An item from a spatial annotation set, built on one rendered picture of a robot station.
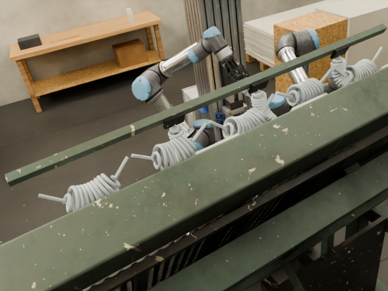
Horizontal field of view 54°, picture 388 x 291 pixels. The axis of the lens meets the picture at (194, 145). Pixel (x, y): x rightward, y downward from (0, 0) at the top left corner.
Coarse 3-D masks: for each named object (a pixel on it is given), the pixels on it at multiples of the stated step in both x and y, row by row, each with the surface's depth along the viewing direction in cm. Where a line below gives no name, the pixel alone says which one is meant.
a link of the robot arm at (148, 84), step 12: (144, 72) 205; (156, 72) 207; (132, 84) 201; (144, 84) 197; (156, 84) 203; (144, 96) 201; (156, 96) 202; (156, 108) 206; (168, 108) 205; (192, 132) 209; (204, 144) 213
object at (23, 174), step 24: (336, 48) 101; (264, 72) 94; (360, 72) 104; (216, 96) 88; (288, 96) 97; (312, 96) 98; (144, 120) 82; (240, 120) 91; (264, 120) 92; (96, 144) 78; (168, 144) 84; (192, 144) 85; (24, 168) 73; (48, 168) 75; (120, 168) 81; (72, 192) 81; (96, 192) 78
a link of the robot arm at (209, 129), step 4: (200, 120) 224; (204, 120) 224; (208, 120) 223; (196, 124) 219; (200, 124) 219; (208, 124) 218; (196, 128) 218; (204, 128) 217; (208, 128) 218; (212, 128) 222; (204, 132) 216; (208, 132) 218; (212, 132) 222; (208, 136) 217; (212, 136) 223; (212, 140) 224; (208, 144) 224
